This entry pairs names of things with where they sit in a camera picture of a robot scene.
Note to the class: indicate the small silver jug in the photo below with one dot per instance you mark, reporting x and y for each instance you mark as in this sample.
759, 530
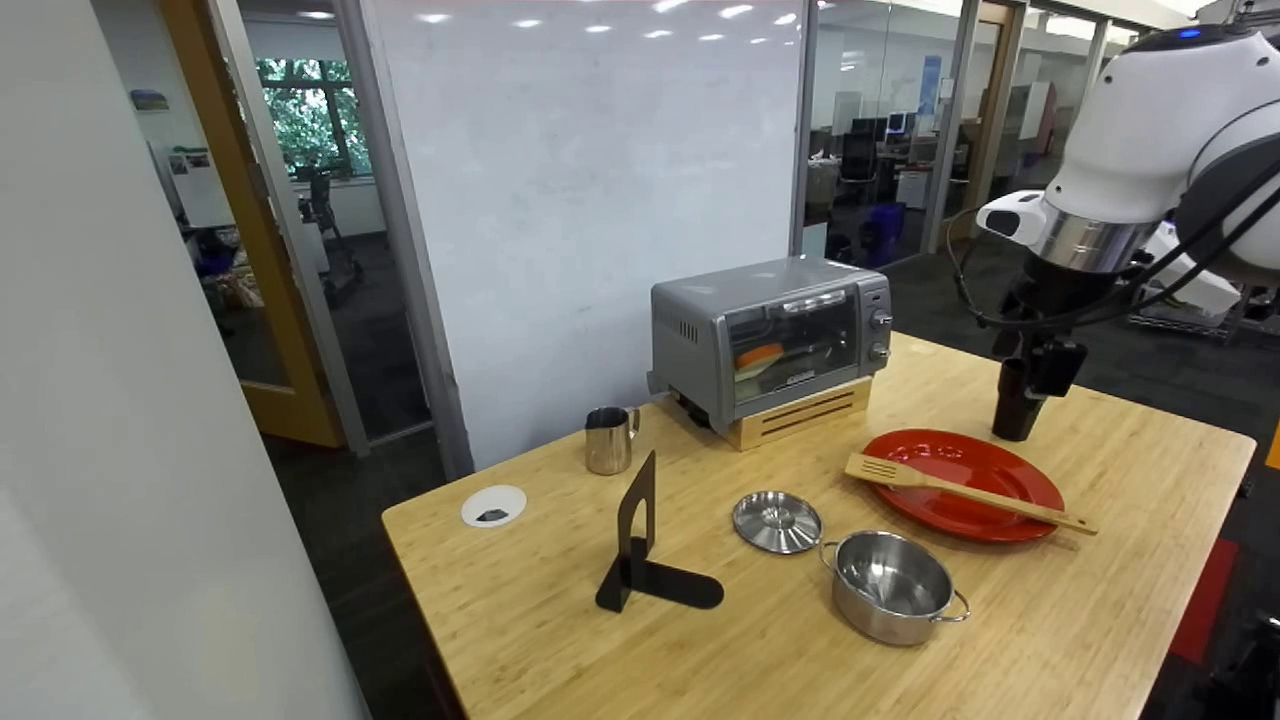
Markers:
611, 441

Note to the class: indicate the white round table grommet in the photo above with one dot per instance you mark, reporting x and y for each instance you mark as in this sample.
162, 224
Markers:
494, 504

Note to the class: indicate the wooden crate stand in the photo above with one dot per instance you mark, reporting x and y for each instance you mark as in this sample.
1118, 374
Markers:
800, 416

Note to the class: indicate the black metal bracket stand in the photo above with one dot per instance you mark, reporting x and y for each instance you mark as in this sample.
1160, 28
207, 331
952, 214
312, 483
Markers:
641, 533

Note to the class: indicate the silver pot lid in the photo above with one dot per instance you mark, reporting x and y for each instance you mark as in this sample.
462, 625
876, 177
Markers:
777, 522

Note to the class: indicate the silver toaster oven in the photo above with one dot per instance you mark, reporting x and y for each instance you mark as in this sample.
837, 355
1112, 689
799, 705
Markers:
721, 335

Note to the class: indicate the large whiteboard panel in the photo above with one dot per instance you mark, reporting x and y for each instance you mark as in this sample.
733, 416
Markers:
587, 224

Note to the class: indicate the wooden spatula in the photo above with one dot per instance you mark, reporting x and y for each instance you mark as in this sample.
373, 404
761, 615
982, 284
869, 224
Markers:
963, 490

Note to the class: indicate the wrist camera with blue plug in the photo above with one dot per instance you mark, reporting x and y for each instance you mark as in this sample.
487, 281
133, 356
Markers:
1013, 222

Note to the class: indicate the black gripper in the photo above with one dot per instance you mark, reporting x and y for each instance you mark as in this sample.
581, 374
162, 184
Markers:
1053, 304

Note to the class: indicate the red plate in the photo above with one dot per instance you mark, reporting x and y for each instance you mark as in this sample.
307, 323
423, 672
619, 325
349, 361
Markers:
963, 496

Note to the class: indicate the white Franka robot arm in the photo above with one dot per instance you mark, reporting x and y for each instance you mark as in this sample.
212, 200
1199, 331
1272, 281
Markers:
1173, 123

